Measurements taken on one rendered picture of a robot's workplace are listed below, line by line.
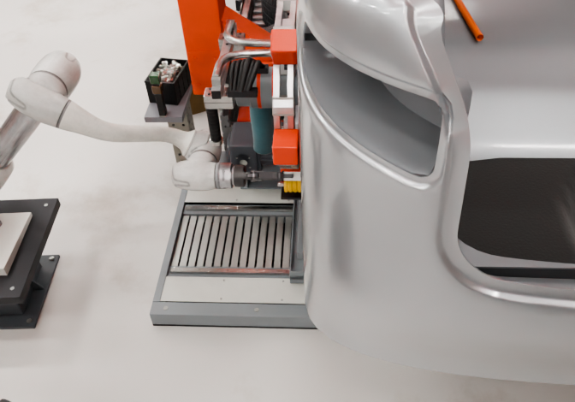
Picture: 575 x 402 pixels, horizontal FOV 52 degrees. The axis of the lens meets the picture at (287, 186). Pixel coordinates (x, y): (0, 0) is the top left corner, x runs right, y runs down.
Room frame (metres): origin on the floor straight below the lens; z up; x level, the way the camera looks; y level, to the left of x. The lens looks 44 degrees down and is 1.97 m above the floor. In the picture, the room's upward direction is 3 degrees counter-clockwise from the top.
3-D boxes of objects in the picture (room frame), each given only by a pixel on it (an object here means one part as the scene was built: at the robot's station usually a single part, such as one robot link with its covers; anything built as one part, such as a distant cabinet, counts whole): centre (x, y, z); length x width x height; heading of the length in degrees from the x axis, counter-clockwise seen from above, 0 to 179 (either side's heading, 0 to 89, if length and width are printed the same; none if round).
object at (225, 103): (1.51, 0.20, 0.93); 0.09 x 0.05 x 0.05; 85
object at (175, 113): (2.29, 0.51, 0.44); 0.43 x 0.17 x 0.03; 175
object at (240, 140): (1.98, 0.04, 0.26); 0.42 x 0.18 x 0.35; 85
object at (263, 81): (1.67, 0.05, 0.85); 0.21 x 0.14 x 0.14; 85
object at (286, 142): (1.35, 0.00, 0.85); 0.09 x 0.08 x 0.07; 175
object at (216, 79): (1.57, 0.11, 1.03); 0.19 x 0.18 x 0.11; 85
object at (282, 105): (1.66, -0.02, 0.85); 0.54 x 0.07 x 0.54; 175
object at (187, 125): (2.32, 0.51, 0.21); 0.10 x 0.10 x 0.42; 85
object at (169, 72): (2.27, 0.51, 0.51); 0.20 x 0.14 x 0.13; 166
